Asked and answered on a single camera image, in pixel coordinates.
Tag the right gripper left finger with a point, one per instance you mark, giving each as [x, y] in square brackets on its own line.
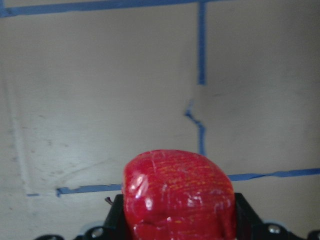
[114, 224]

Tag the brown paper table cover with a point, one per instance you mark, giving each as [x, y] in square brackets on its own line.
[82, 93]

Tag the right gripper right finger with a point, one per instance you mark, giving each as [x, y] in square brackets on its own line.
[249, 226]

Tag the red apple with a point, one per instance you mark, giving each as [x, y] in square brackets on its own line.
[178, 195]

